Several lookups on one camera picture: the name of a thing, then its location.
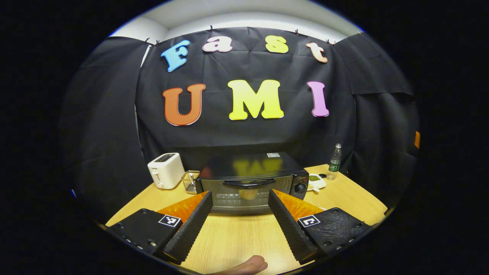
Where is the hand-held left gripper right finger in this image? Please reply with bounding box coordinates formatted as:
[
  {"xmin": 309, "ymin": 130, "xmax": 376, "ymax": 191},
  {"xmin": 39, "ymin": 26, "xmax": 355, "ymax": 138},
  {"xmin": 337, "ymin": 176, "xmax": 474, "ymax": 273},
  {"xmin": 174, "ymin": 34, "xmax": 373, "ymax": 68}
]
[{"xmin": 267, "ymin": 189, "xmax": 372, "ymax": 265}]

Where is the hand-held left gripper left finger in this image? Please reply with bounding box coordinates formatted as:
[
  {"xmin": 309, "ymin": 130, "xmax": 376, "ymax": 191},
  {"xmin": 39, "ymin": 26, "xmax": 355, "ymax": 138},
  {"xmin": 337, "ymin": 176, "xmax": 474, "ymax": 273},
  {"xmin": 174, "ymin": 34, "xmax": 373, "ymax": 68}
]
[{"xmin": 108, "ymin": 190, "xmax": 214, "ymax": 265}]

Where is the black electric oven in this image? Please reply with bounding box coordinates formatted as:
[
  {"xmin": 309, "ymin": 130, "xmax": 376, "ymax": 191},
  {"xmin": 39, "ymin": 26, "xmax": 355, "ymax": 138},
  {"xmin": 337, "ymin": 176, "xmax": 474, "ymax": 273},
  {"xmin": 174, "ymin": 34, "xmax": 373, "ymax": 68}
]
[{"xmin": 196, "ymin": 152, "xmax": 310, "ymax": 215}]

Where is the metal mesh utensil holder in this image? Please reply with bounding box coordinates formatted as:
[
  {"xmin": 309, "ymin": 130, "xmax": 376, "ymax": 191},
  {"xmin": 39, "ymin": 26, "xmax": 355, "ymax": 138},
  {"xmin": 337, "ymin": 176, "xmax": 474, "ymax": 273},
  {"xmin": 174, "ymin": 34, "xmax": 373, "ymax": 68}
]
[{"xmin": 181, "ymin": 170, "xmax": 201, "ymax": 195}]

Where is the white divided dish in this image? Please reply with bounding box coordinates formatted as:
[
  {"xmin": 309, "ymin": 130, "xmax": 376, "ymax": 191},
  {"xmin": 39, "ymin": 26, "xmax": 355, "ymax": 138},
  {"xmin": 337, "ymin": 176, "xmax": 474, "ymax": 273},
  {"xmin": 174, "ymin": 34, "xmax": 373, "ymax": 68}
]
[{"xmin": 307, "ymin": 174, "xmax": 328, "ymax": 192}]

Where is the white toaster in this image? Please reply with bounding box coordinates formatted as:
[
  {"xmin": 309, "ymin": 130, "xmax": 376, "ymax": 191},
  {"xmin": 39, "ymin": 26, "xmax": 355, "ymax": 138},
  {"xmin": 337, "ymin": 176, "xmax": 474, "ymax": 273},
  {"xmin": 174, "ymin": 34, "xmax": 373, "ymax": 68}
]
[{"xmin": 147, "ymin": 152, "xmax": 186, "ymax": 190}]

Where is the clear green-label water bottle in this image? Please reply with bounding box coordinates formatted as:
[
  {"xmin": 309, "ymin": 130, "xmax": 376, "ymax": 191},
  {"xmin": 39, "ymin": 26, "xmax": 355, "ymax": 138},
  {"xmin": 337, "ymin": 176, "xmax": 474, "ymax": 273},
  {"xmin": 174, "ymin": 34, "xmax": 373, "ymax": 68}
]
[{"xmin": 327, "ymin": 143, "xmax": 343, "ymax": 181}]

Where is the black backdrop cloth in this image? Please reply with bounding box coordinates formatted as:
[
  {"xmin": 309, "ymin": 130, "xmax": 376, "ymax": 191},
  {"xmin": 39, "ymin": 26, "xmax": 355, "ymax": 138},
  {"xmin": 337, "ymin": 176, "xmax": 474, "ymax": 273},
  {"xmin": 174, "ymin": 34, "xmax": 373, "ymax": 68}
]
[{"xmin": 59, "ymin": 27, "xmax": 421, "ymax": 224}]

